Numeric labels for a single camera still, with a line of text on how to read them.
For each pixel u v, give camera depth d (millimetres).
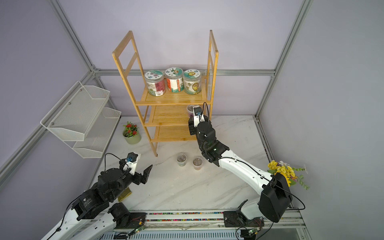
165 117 784
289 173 648
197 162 882
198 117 591
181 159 902
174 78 637
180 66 904
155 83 623
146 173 625
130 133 954
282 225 738
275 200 413
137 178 606
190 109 731
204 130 536
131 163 573
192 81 625
